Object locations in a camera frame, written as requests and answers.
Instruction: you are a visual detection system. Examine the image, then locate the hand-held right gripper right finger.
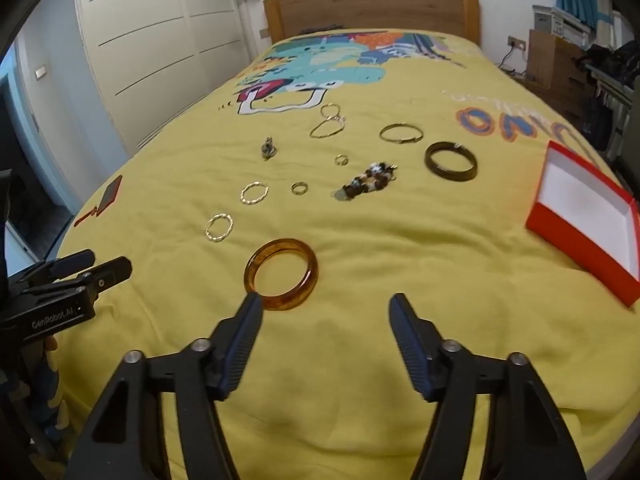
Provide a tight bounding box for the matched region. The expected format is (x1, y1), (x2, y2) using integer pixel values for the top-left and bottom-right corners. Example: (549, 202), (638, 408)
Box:
(389, 292), (588, 480)

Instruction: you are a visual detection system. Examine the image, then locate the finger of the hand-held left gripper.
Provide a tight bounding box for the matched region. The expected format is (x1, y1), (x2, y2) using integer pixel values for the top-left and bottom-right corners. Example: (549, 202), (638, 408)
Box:
(37, 249), (96, 279)
(75, 256), (133, 292)

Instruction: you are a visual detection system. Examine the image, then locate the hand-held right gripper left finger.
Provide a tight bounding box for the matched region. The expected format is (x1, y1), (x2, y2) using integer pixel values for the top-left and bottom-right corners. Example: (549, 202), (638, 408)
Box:
(65, 292), (265, 480)

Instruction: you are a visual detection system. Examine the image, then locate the amber resin bangle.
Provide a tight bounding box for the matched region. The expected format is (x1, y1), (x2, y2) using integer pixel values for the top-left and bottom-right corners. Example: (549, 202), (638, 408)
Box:
(243, 238), (319, 312)

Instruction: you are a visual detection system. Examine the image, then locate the red box white inside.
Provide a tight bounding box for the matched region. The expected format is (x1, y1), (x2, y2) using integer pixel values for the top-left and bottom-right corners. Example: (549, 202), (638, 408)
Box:
(525, 140), (640, 308)

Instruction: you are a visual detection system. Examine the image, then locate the silver chain pearl necklace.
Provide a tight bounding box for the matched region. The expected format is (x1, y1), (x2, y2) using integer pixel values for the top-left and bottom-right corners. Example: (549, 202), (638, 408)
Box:
(309, 103), (347, 139)

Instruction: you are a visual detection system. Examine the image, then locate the red flat tag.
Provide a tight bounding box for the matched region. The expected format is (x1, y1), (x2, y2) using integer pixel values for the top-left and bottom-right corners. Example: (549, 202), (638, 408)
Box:
(74, 175), (123, 228)

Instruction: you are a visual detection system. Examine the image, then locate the yellow printed blanket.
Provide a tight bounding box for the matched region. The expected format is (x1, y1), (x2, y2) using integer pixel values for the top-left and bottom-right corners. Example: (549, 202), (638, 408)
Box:
(52, 29), (640, 480)

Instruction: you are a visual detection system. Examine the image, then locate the gold twisted hoop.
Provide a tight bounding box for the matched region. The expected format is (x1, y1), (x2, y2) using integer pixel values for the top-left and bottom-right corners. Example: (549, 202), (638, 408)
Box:
(205, 212), (235, 243)
(240, 180), (271, 207)

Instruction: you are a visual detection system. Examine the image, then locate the dark brown bangle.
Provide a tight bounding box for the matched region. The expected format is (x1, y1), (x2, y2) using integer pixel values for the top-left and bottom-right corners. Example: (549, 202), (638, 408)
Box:
(424, 141), (478, 181)

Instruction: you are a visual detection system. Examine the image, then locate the white wardrobe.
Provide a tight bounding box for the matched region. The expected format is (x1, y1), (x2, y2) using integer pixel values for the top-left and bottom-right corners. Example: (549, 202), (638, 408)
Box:
(75, 0), (246, 156)

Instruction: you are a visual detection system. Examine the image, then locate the brown wooden cabinet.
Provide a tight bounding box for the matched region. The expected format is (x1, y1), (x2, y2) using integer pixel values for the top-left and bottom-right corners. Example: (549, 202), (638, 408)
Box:
(527, 29), (596, 116)

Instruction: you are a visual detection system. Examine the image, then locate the wooden headboard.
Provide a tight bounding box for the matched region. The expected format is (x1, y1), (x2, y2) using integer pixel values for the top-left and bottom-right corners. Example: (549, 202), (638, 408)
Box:
(263, 0), (481, 48)

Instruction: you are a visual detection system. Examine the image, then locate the black backpack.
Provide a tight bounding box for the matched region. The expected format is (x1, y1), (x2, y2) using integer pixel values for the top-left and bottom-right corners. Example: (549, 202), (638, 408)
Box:
(582, 42), (638, 86)

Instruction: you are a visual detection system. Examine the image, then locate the white printer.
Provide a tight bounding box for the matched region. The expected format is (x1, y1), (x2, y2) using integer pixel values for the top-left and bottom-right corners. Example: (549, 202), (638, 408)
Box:
(532, 5), (588, 48)

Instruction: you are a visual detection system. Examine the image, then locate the brown and white beaded bracelet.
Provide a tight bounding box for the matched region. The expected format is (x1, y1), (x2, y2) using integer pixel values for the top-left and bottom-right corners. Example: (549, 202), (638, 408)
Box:
(330, 160), (398, 200)

